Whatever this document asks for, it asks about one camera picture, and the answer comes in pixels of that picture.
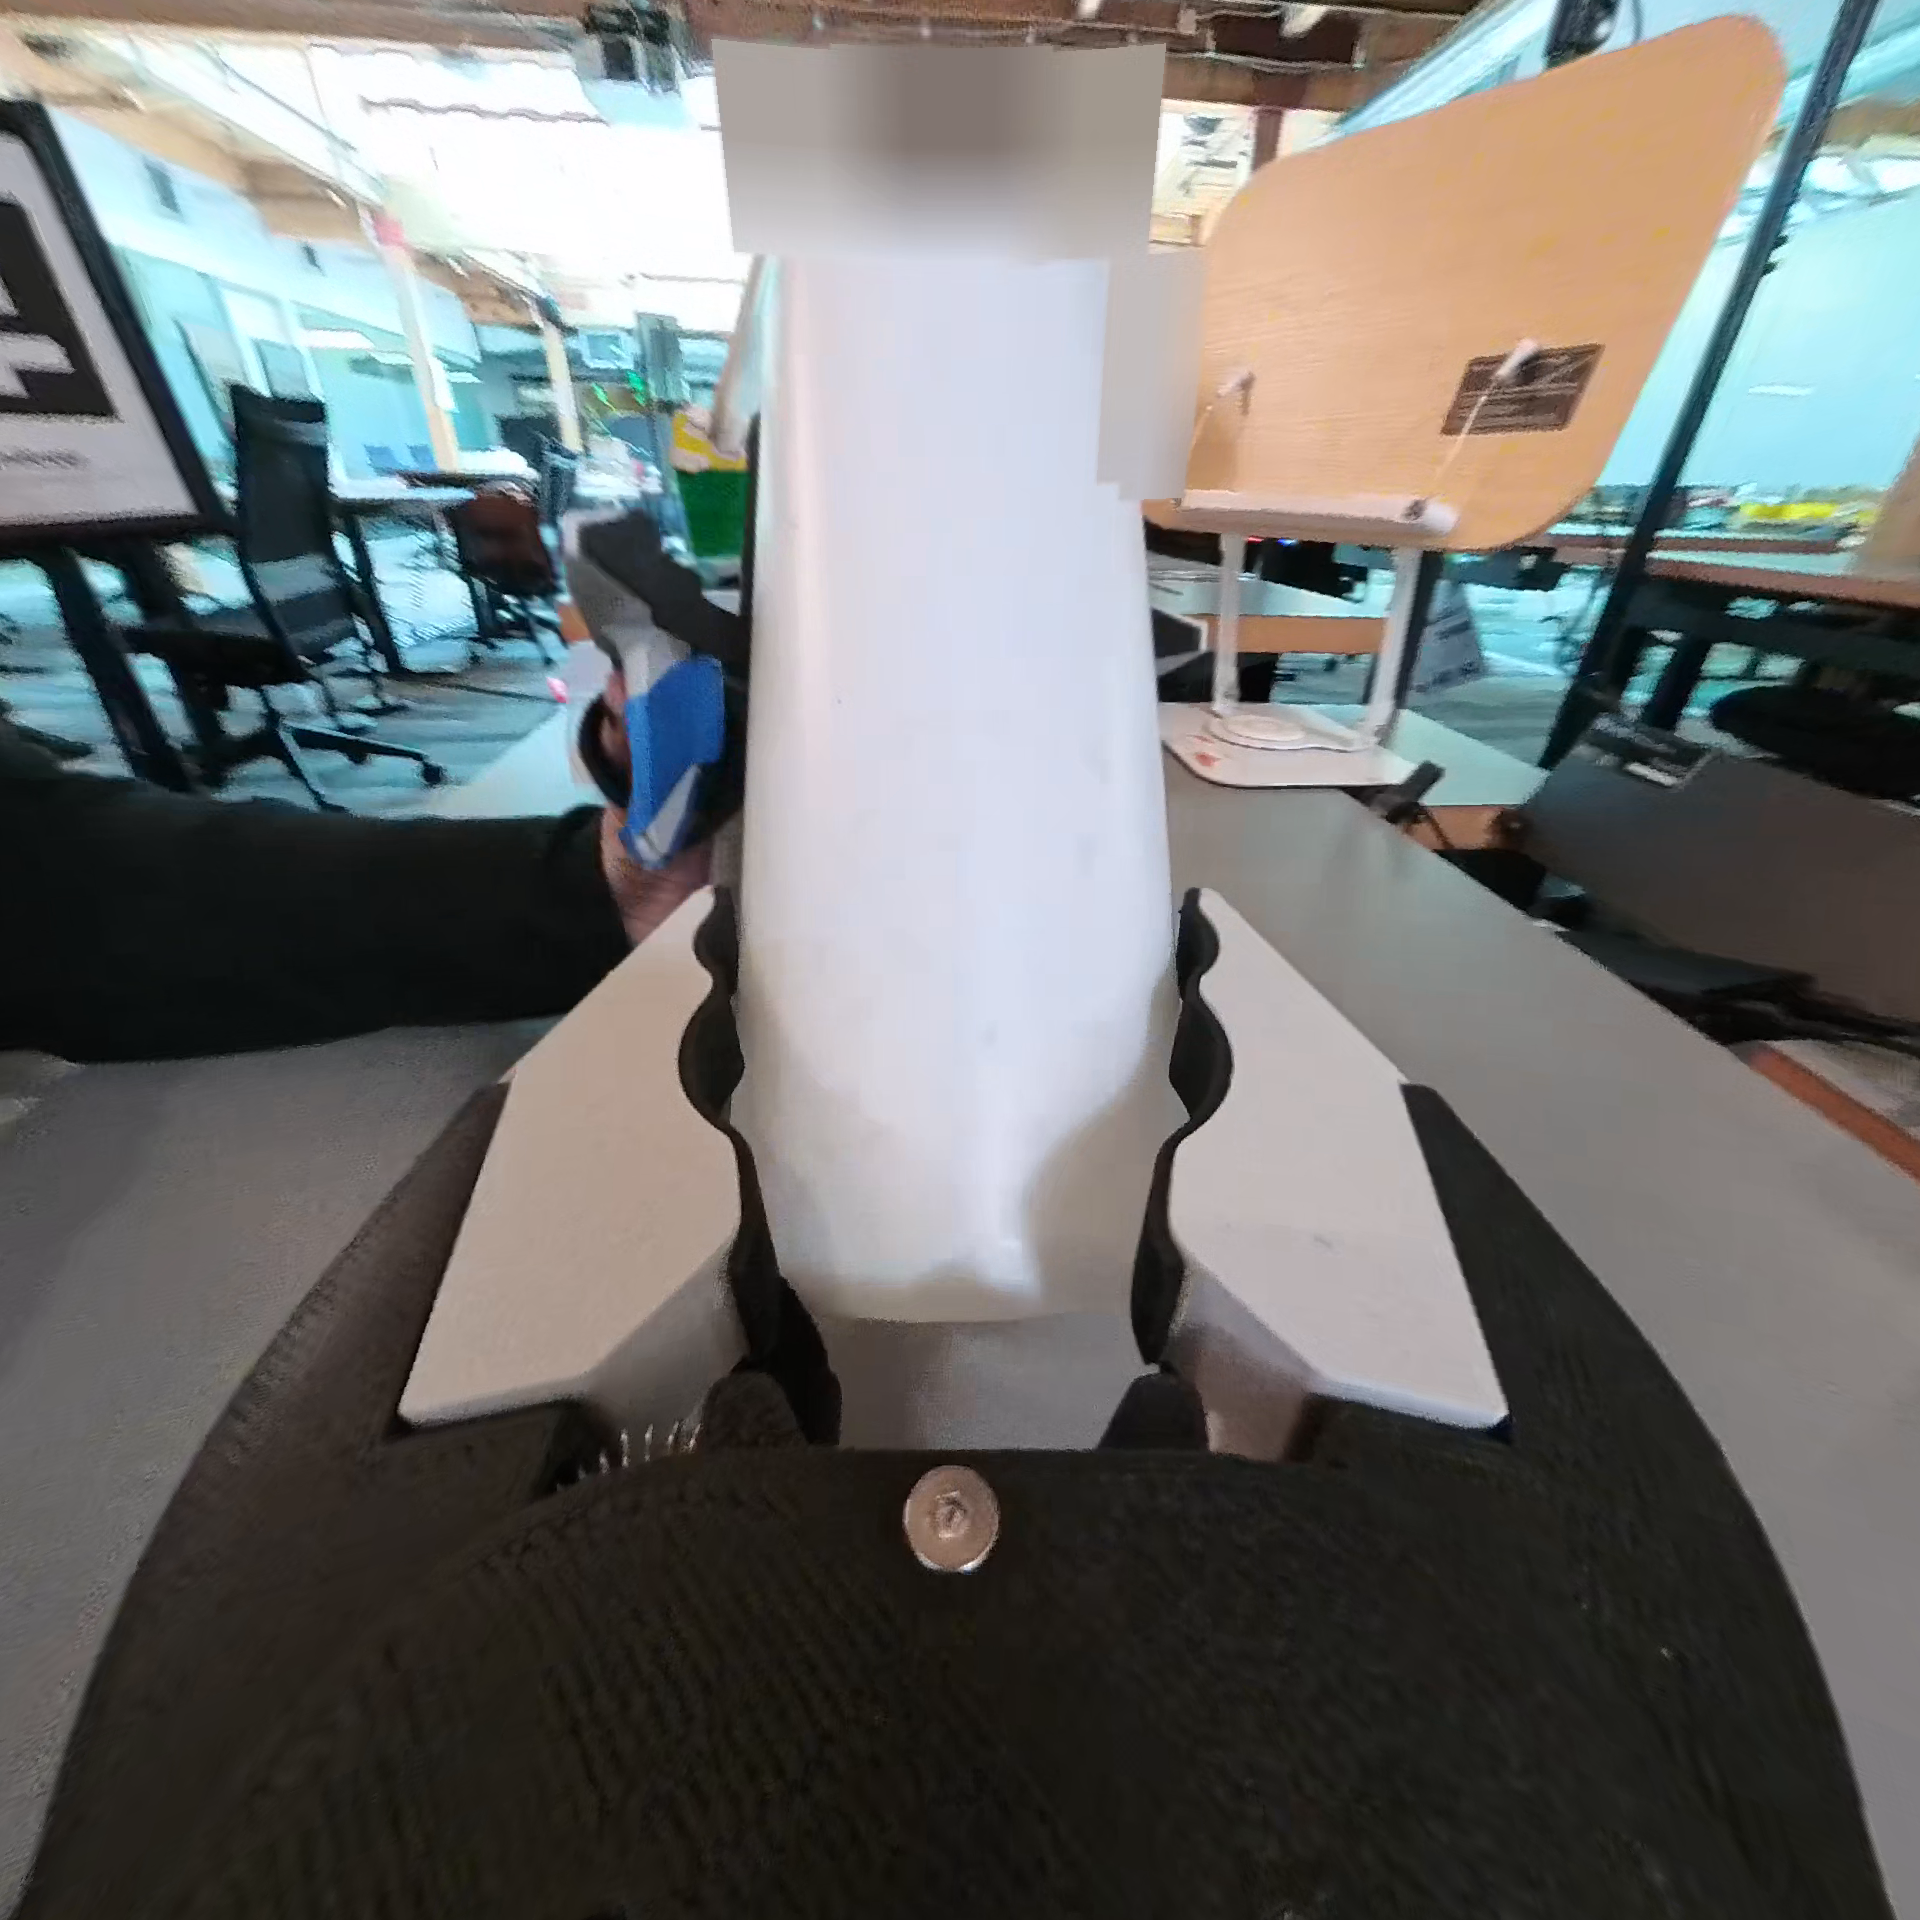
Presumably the white cylindrical bottle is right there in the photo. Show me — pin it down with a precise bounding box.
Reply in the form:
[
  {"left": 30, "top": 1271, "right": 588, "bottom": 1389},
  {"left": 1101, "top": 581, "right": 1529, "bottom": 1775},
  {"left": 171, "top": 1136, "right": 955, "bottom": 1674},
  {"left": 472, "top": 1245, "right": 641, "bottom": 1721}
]
[{"left": 728, "top": 256, "right": 1174, "bottom": 1326}]

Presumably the black tripod stand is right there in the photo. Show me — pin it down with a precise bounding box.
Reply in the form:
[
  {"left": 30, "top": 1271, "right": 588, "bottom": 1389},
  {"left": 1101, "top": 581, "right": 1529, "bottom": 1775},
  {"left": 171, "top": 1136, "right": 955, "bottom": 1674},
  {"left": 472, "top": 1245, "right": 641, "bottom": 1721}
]
[{"left": 1546, "top": 0, "right": 1884, "bottom": 769}]

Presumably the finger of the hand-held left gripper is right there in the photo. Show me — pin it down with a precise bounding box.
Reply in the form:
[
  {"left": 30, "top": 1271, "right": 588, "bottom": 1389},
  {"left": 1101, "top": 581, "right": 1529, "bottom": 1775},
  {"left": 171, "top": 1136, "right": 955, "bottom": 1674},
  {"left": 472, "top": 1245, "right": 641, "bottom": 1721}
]
[{"left": 576, "top": 509, "right": 753, "bottom": 676}]

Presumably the green and yellow box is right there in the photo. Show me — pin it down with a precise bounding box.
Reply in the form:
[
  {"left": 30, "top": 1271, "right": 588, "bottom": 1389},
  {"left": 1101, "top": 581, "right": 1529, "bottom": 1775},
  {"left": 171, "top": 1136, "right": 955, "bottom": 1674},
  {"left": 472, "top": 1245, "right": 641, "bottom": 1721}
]
[{"left": 669, "top": 410, "right": 753, "bottom": 577}]

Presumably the printed tag sign board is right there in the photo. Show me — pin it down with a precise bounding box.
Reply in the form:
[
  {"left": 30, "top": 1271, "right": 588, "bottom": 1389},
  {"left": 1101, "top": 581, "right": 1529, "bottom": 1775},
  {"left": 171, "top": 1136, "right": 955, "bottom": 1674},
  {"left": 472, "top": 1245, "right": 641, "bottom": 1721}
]
[{"left": 0, "top": 95, "right": 233, "bottom": 781}]

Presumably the wooden table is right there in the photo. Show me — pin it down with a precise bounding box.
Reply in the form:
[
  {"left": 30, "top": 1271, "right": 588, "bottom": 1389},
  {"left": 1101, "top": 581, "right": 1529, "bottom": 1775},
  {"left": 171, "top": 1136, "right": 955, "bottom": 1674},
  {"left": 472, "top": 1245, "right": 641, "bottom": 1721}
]
[{"left": 1558, "top": 533, "right": 1920, "bottom": 640}]

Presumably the black office chair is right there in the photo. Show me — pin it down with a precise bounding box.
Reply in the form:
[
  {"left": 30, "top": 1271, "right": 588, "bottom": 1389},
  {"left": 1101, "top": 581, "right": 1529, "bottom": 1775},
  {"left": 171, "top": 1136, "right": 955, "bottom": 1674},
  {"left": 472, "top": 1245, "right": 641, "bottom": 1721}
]
[
  {"left": 449, "top": 449, "right": 584, "bottom": 664},
  {"left": 129, "top": 382, "right": 449, "bottom": 812}
]

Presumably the person's left forearm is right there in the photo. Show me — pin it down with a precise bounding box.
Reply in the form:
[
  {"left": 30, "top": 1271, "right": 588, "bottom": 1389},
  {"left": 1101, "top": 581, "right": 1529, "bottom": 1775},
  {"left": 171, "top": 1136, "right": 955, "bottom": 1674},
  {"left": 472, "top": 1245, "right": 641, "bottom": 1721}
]
[{"left": 0, "top": 719, "right": 633, "bottom": 1065}]

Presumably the person's left hand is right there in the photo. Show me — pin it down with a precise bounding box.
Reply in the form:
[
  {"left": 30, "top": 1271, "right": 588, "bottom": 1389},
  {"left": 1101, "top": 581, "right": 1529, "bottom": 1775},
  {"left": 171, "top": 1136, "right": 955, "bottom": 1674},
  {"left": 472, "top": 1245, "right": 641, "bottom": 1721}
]
[{"left": 600, "top": 806, "right": 717, "bottom": 946}]

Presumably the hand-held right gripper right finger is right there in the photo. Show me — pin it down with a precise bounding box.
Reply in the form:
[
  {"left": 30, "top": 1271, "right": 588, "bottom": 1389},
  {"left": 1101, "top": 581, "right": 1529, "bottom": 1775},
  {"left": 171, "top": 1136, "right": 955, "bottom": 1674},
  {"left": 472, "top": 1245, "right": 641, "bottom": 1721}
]
[{"left": 1101, "top": 885, "right": 1512, "bottom": 1453}]

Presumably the wooden book stand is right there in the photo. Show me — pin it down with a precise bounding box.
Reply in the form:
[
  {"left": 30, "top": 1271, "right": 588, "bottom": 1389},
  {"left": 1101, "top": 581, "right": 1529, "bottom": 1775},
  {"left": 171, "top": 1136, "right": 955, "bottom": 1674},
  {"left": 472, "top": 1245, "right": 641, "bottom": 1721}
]
[{"left": 1148, "top": 16, "right": 1790, "bottom": 792}]

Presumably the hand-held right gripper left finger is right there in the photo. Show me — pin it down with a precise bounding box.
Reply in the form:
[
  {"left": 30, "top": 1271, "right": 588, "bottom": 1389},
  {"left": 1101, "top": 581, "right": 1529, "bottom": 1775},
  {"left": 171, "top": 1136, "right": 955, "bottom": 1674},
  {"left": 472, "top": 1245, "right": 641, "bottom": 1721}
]
[{"left": 393, "top": 885, "right": 841, "bottom": 1449}]

